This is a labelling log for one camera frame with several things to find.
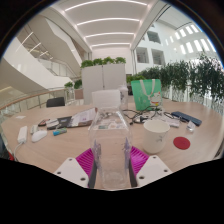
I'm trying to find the small white charger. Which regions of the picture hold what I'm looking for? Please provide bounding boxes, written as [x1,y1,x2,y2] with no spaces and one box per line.
[29,124,40,135]

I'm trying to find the white power strip cable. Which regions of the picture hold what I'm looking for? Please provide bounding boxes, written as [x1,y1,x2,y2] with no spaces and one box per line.
[12,141,23,158]

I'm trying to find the black cable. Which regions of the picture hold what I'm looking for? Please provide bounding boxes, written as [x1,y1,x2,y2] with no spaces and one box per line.
[127,105,158,125]

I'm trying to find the clear plastic water bottle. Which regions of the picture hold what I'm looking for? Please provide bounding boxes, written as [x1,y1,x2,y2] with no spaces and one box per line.
[87,88,134,191]

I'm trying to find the white computer mouse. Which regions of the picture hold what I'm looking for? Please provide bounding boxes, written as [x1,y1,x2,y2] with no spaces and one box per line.
[31,129,49,144]

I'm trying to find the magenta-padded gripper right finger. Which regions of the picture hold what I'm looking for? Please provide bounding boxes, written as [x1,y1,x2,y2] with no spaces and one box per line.
[128,146,174,188]

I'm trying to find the clear shaker bottle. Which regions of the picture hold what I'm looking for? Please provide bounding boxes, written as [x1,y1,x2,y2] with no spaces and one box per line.
[117,84,130,111]

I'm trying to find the green tote bag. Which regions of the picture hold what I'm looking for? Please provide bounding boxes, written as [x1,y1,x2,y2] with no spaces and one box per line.
[130,78,164,112]

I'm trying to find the white power strip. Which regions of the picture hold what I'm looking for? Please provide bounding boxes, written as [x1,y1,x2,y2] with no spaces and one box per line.
[16,125,29,145]

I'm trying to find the green plant hedge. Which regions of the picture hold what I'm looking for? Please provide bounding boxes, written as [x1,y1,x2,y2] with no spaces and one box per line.
[126,53,224,109]

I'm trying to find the small red and black item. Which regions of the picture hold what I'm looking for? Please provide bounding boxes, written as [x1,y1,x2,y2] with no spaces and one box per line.
[37,118,51,128]

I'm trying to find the black chair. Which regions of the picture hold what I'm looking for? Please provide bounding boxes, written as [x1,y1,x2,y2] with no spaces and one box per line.
[45,96,67,109]

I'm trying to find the flat round red coaster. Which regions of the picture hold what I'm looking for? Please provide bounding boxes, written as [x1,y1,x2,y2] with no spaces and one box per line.
[172,135,192,151]

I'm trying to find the small blue-green stick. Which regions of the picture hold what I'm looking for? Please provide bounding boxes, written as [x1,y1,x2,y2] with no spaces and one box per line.
[52,127,69,137]

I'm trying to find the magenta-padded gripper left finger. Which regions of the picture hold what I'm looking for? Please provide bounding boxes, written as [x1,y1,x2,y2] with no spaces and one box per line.
[53,148,98,190]

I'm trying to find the small clear plastic package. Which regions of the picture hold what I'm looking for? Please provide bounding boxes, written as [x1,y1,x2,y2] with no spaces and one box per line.
[185,119,197,133]

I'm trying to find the white cabinet with plants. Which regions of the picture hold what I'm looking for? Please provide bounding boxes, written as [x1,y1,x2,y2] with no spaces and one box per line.
[80,56,128,105]

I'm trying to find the dark blue keyboard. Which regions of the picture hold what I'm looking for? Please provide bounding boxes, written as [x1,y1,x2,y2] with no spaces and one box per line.
[170,110,203,127]

